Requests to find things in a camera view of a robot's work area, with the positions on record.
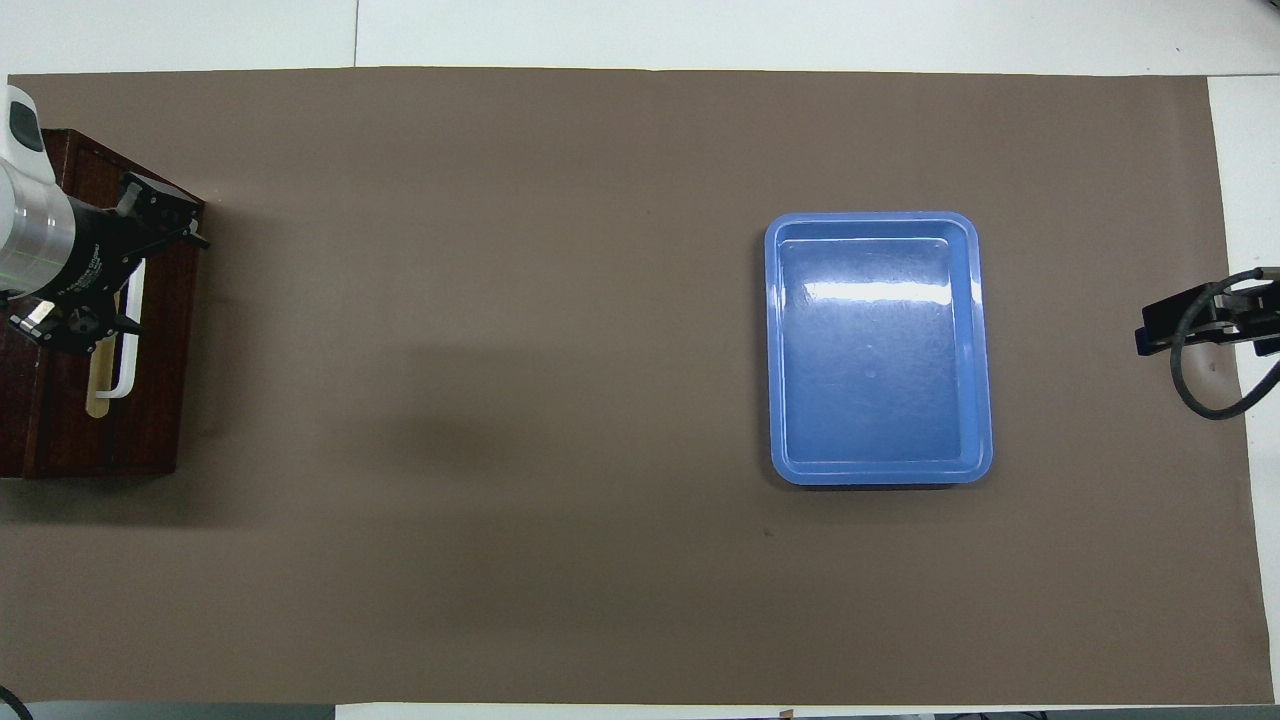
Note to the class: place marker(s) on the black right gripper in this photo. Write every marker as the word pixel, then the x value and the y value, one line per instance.
pixel 1250 318

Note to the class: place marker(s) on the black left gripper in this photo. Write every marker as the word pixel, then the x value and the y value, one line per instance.
pixel 95 260

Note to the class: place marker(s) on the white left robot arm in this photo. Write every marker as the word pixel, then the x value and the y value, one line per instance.
pixel 30 230

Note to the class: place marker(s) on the dark wooden cabinet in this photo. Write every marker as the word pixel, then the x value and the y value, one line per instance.
pixel 15 420

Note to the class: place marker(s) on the blue plastic tray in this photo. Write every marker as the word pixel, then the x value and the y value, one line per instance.
pixel 880 350

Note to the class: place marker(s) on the brown table mat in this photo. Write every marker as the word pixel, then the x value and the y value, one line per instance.
pixel 500 400

